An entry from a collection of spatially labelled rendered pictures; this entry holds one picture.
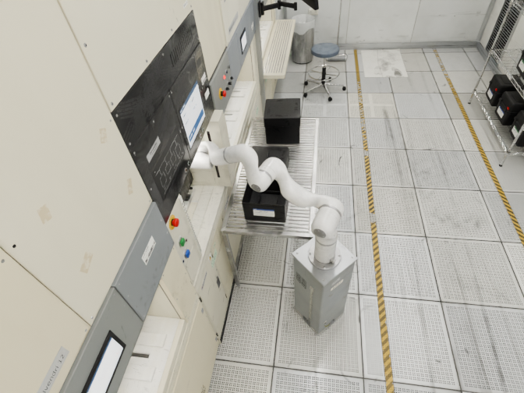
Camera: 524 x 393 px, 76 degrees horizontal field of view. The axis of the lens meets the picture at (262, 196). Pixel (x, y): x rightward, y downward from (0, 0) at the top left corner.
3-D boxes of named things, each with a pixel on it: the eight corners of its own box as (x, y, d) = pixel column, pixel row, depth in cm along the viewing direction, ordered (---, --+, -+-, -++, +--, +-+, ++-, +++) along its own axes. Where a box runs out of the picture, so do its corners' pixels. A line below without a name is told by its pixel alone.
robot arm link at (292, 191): (328, 235, 174) (339, 213, 183) (340, 225, 164) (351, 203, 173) (250, 180, 175) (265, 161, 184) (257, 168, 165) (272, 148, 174)
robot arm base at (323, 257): (347, 257, 197) (351, 238, 183) (323, 275, 190) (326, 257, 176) (324, 237, 208) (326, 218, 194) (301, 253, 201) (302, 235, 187)
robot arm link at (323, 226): (340, 233, 186) (345, 204, 169) (328, 258, 176) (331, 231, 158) (320, 225, 191) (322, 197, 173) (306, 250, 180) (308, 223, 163)
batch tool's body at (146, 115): (228, 345, 242) (128, 114, 100) (107, 330, 257) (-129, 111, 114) (248, 244, 301) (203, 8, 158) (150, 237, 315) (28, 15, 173)
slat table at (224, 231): (309, 293, 264) (313, 237, 208) (236, 287, 273) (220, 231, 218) (315, 178, 350) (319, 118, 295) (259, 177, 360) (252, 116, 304)
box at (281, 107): (300, 143, 272) (300, 118, 254) (265, 144, 275) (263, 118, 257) (300, 123, 291) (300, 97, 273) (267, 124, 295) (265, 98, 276)
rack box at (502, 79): (482, 93, 402) (491, 72, 383) (508, 93, 396) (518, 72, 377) (489, 107, 382) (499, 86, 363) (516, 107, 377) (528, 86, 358)
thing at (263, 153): (285, 182, 243) (285, 170, 233) (246, 180, 248) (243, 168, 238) (289, 157, 262) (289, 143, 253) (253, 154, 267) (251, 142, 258)
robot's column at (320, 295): (345, 313, 251) (358, 258, 196) (317, 336, 241) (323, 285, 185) (319, 286, 267) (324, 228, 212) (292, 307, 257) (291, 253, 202)
